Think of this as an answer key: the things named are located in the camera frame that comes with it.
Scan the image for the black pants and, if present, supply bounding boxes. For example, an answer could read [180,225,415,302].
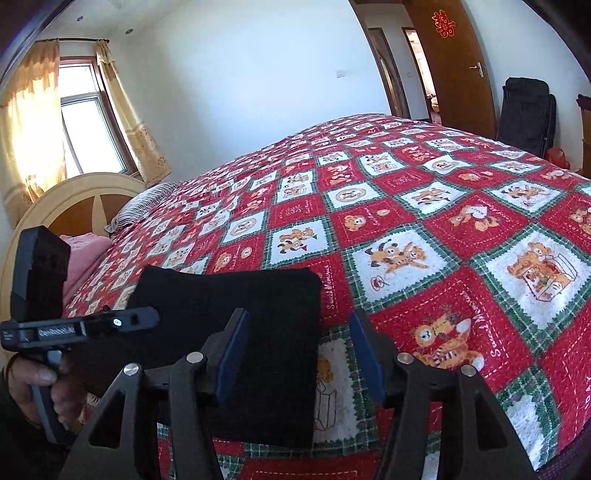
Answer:
[73,266,322,449]

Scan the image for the left hand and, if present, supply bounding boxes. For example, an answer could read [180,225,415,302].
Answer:
[3,356,86,428]

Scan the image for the pink folded blanket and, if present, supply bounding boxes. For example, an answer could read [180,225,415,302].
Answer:
[60,232,112,306]

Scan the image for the red patchwork bedspread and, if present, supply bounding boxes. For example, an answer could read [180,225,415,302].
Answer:
[65,114,590,479]

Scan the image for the cream wooden headboard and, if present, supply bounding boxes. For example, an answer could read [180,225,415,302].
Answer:
[1,173,145,320]

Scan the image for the striped pillow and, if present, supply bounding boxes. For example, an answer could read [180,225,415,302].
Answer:
[104,182,178,235]

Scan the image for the yellow curtain left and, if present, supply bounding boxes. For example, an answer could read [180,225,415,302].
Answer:
[1,40,67,227]

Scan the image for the yellow curtain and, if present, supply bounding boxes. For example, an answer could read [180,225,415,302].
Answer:
[94,40,171,188]
[1,40,67,227]

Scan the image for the window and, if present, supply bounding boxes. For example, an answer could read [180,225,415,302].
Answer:
[58,56,137,178]

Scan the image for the yellow curtain right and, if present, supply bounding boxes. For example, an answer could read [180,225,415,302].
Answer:
[94,40,171,188]

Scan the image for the red plastic bag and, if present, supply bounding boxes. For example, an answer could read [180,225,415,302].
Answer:
[546,147,570,170]

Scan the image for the brown wooden door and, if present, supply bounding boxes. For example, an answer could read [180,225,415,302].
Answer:
[405,0,497,138]

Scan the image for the wooden bedside cabinet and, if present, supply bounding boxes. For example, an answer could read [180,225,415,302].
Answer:
[576,94,591,178]

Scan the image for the red door decoration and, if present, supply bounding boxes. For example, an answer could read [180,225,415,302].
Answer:
[432,9,457,39]

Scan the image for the black camera box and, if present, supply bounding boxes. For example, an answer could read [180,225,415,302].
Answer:
[10,226,70,322]

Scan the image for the black bag by wall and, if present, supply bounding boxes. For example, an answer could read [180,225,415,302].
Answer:
[496,77,557,158]

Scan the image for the silver door handle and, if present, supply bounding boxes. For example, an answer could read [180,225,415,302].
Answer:
[470,62,485,78]

